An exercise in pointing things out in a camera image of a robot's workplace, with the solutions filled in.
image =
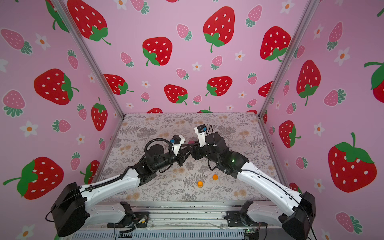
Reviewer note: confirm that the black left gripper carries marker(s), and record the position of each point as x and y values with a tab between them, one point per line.
180	156

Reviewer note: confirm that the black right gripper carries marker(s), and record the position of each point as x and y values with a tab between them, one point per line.
196	150

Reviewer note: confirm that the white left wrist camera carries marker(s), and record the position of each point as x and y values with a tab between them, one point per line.
177	142

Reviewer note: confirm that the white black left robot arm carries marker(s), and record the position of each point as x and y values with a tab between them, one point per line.
72	209

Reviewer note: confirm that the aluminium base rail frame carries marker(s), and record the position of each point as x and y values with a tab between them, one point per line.
195	220

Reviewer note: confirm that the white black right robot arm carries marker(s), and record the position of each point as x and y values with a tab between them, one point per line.
293	211

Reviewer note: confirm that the floral patterned table mat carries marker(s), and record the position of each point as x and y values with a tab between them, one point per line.
241	131

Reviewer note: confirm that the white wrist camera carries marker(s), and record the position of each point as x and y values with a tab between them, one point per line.
201	132
177	142

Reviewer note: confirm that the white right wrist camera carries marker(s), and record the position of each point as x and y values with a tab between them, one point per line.
201	132

